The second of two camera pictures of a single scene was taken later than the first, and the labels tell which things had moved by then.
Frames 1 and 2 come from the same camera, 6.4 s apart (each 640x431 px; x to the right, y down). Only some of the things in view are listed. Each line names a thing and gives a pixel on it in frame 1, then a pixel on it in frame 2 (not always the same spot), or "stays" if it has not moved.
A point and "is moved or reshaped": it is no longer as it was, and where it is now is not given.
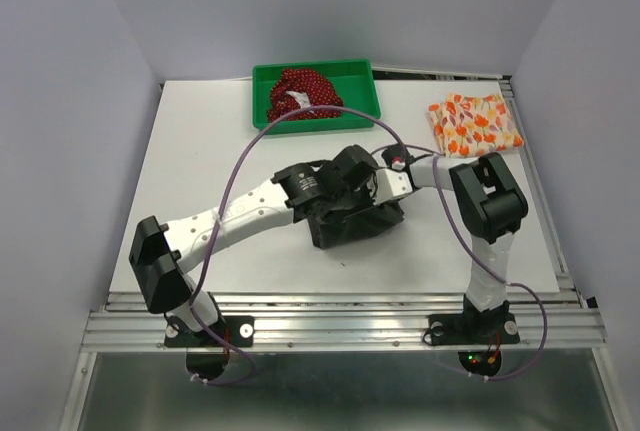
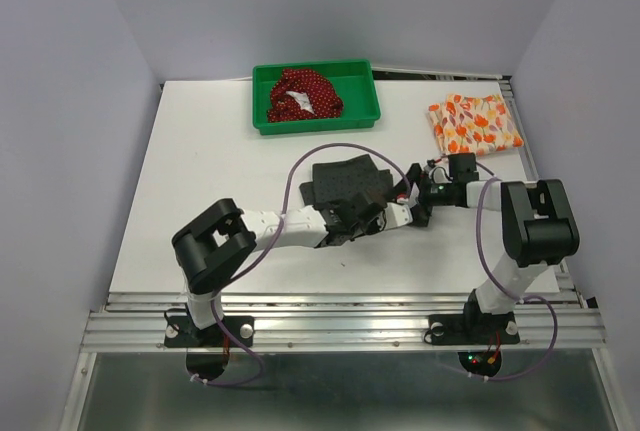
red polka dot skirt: (298, 88) stays
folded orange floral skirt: (467, 125) stays
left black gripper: (366, 198) to (377, 225)
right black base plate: (473, 329) stays
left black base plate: (237, 330) stays
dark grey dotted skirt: (347, 224) is moved or reshaped
